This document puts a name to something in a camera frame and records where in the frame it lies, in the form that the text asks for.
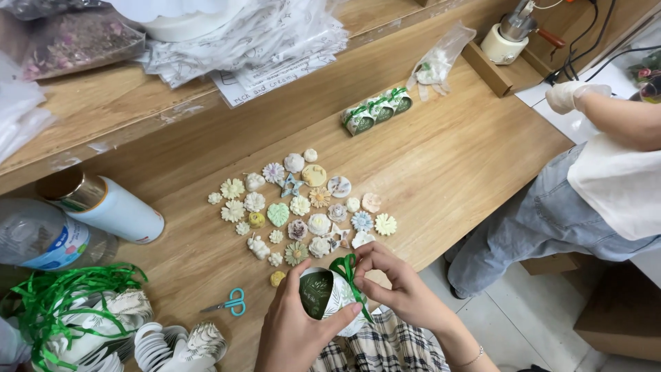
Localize thin bead bracelet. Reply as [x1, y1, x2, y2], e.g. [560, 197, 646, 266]
[454, 345, 485, 369]

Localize person's left hand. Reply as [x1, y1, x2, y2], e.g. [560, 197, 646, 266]
[254, 258, 364, 372]

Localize bag of dried flowers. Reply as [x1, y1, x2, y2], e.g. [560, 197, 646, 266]
[20, 9, 147, 82]

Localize pink flower bunch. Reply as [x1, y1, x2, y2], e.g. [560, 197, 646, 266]
[627, 51, 661, 87]

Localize stack of flat box blanks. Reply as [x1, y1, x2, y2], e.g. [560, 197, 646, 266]
[30, 288, 228, 372]

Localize white wax warmer base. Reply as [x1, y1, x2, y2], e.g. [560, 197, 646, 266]
[480, 23, 531, 66]

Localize brown cardboard tray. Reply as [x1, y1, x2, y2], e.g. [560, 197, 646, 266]
[461, 40, 544, 98]

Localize pile of printed plastic bags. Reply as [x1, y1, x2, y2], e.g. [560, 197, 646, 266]
[135, 0, 350, 90]

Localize metal pitcher wooden handle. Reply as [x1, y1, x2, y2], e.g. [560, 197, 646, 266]
[499, 0, 567, 50]

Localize teal handled scissors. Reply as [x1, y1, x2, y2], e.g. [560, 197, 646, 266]
[200, 287, 247, 317]

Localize white leaf print gift box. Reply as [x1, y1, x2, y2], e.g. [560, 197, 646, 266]
[299, 266, 374, 338]

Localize large brown cardboard box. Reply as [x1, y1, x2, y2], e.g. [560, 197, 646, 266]
[573, 262, 661, 362]

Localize person's right hand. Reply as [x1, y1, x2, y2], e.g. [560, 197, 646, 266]
[353, 240, 456, 338]

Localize heap of green ribbon strips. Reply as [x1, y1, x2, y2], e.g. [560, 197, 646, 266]
[0, 262, 149, 372]

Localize green ribbon bow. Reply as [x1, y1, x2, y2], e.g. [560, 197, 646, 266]
[328, 252, 375, 324]

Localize white printed paper sheets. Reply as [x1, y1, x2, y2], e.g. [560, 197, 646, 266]
[209, 52, 337, 109]

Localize clear bag of white pieces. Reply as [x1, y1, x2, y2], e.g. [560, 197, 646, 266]
[406, 21, 477, 103]

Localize spread of small wax flowers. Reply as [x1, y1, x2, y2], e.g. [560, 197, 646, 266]
[208, 148, 398, 288]

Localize ribbon tied leaf gift box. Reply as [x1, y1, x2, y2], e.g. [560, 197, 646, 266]
[365, 96, 395, 125]
[340, 105, 375, 137]
[385, 86, 413, 115]

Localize small brown cardboard box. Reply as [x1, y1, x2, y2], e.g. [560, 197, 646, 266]
[519, 252, 580, 276]

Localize white round container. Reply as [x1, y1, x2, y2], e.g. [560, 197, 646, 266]
[103, 0, 255, 43]

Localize white spray can gold cap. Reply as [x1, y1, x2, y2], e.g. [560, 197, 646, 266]
[35, 167, 165, 245]

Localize heap of white plastic bags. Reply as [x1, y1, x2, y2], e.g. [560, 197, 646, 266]
[0, 51, 56, 165]

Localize clear plastic water bottle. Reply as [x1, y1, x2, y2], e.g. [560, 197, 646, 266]
[0, 198, 120, 272]

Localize plaid skirt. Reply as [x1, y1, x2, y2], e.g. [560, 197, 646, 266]
[309, 307, 451, 372]

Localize black cable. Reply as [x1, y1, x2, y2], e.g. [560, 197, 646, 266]
[584, 45, 661, 83]
[546, 0, 601, 86]

